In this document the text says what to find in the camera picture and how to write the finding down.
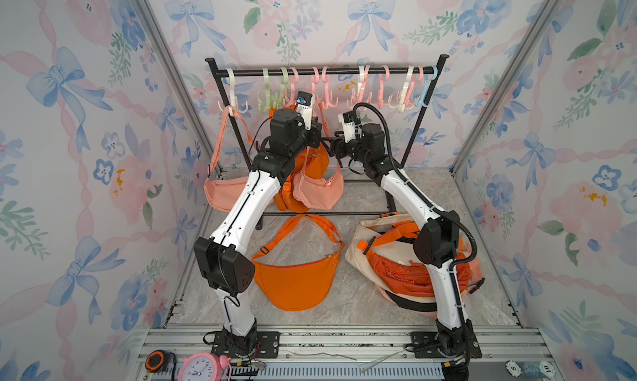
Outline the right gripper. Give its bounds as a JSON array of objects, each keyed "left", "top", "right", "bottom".
[{"left": 322, "top": 129, "right": 373, "bottom": 166}]

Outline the pink bag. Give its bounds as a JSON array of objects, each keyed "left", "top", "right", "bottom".
[
  {"left": 203, "top": 106, "right": 248, "bottom": 213},
  {"left": 367, "top": 253, "right": 484, "bottom": 302},
  {"left": 292, "top": 146, "right": 344, "bottom": 210}
]

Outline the orange crescent bag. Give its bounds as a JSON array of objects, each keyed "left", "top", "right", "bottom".
[{"left": 252, "top": 215, "right": 345, "bottom": 312}]

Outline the black crossbody bag front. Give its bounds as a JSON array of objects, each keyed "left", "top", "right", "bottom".
[{"left": 382, "top": 290, "right": 437, "bottom": 313}]

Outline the beige crossbody bag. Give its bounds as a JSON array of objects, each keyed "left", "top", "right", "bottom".
[{"left": 345, "top": 213, "right": 436, "bottom": 313}]

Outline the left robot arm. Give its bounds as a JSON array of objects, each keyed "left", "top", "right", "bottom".
[{"left": 194, "top": 105, "right": 322, "bottom": 356}]

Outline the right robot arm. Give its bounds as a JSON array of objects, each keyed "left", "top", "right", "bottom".
[{"left": 331, "top": 122, "right": 477, "bottom": 364}]

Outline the white hook right end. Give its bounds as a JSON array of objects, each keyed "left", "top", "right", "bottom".
[{"left": 395, "top": 65, "right": 414, "bottom": 113}]

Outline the white hook far left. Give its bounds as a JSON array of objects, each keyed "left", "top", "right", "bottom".
[{"left": 226, "top": 68, "right": 249, "bottom": 114}]

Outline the pink hook right end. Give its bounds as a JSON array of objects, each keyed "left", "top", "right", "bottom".
[{"left": 407, "top": 64, "right": 426, "bottom": 108}]

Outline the light blue hook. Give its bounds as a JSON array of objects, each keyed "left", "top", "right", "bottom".
[{"left": 418, "top": 66, "right": 439, "bottom": 107}]

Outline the orange bags left cluster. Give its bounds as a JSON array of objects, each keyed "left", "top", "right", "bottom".
[{"left": 264, "top": 107, "right": 329, "bottom": 213}]

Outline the black clothes rack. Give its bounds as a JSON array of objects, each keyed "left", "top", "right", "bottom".
[{"left": 205, "top": 53, "right": 450, "bottom": 231}]

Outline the pink alarm clock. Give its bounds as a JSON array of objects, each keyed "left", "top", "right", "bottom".
[{"left": 177, "top": 352, "right": 232, "bottom": 381}]

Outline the orange black tape measure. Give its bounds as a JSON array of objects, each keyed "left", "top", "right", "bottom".
[{"left": 144, "top": 349, "right": 176, "bottom": 374}]

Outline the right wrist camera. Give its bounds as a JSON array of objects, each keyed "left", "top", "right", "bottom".
[{"left": 338, "top": 110, "right": 361, "bottom": 143}]

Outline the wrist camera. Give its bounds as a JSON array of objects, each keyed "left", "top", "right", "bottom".
[
  {"left": 296, "top": 91, "right": 315, "bottom": 130},
  {"left": 338, "top": 110, "right": 361, "bottom": 143}
]

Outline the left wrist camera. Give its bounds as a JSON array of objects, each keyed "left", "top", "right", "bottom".
[{"left": 296, "top": 91, "right": 315, "bottom": 130}]

